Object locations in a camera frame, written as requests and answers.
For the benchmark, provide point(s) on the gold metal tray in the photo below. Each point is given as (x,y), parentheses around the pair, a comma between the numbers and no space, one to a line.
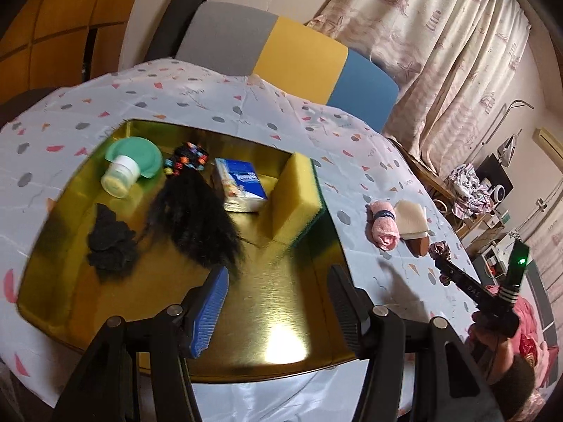
(281,281)

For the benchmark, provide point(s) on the pile of clothes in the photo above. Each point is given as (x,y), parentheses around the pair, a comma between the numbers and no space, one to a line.
(468,189)

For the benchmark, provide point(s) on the cream patterned curtain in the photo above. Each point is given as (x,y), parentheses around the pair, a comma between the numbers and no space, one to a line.
(440,52)

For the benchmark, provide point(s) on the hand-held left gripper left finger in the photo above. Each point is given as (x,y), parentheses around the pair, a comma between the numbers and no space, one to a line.
(211,312)

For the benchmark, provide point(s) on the white patterned tablecloth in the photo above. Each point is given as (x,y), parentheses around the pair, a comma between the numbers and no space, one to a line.
(308,132)

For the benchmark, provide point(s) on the wooden cabinet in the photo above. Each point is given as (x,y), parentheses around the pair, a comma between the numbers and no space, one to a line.
(52,22)

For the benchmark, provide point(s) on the person's right hand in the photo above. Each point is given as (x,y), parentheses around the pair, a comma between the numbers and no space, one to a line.
(492,351)

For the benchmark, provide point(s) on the black rolled mat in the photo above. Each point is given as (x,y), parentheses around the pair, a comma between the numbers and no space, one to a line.
(176,17)

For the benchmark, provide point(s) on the green plastic bowl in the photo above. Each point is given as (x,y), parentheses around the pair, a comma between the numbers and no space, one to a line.
(140,151)

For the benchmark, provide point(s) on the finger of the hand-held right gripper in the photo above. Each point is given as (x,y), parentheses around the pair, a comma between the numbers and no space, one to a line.
(457,279)

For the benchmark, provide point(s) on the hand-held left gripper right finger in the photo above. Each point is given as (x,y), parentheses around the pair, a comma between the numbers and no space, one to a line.
(347,312)

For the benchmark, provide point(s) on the grey yellow blue chair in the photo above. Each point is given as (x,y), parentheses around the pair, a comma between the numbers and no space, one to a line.
(303,57)

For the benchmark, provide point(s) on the cream bath mitt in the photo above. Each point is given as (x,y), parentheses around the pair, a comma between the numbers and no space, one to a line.
(411,217)

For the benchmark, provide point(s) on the person's right forearm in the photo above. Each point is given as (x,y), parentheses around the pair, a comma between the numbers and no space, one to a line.
(517,387)

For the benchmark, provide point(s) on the yellow green sponge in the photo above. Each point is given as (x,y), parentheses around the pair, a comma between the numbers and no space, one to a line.
(290,202)

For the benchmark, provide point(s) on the white storage shelf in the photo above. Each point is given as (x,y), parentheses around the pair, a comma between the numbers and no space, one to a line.
(492,259)

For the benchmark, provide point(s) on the blue white tissue pack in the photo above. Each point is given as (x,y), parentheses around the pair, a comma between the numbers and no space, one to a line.
(242,184)

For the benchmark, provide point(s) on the dark hair band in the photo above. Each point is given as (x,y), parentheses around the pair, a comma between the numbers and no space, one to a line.
(383,214)

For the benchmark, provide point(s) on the brown scrunchie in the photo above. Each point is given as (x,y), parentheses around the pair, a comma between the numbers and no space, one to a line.
(438,250)

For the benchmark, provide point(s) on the black scrunchie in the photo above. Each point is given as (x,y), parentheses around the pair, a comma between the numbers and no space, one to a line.
(107,237)

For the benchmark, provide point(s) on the pink rolled towel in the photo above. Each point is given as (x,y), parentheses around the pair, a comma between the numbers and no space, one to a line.
(386,234)

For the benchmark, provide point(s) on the metal stand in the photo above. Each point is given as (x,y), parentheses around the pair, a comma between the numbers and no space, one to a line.
(512,107)

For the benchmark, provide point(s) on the black beaded hair extension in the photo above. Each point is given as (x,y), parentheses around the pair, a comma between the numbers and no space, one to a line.
(193,211)

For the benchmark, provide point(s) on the white air conditioner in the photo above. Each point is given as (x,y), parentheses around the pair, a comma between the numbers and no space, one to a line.
(550,145)

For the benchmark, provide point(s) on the pink bedding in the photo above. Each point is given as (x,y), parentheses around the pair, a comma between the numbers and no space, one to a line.
(539,329)

